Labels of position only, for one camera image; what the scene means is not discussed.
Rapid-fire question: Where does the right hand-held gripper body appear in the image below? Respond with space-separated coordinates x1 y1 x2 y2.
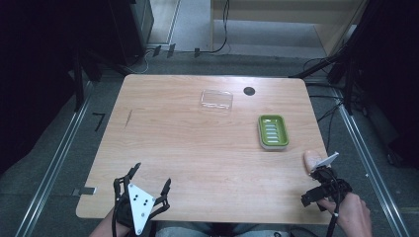
299 151 354 212

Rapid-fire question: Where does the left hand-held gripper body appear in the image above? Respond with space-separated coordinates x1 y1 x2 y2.
114 183 171 236

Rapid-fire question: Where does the beige soap bar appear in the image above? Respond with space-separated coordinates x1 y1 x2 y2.
303 149 323 175

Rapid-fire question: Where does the person's left hand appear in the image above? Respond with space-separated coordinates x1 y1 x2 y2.
115 200 134 230

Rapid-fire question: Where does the green soap dish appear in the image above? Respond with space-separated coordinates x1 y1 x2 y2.
257 114 291 152

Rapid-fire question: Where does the clear plastic lid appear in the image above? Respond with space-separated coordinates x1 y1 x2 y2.
200 89 234 112

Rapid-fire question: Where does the black tripod stand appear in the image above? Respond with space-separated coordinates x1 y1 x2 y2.
289 0 379 117

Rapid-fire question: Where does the black cabinet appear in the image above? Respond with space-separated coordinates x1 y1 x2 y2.
107 0 155 67

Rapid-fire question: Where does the light wooden shelf unit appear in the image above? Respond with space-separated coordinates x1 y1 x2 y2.
209 0 369 57

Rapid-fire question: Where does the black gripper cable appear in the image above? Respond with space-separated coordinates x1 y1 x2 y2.
324 167 342 237

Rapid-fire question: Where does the metal floor rail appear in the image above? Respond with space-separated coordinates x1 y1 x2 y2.
330 87 411 237
14 83 95 237

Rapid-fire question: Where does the black floor cable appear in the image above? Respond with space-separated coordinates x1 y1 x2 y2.
308 93 345 154

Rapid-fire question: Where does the white floor cable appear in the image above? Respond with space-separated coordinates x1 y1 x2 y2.
126 48 155 75

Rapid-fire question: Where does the black hanging cable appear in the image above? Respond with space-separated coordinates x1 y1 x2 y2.
197 0 231 55

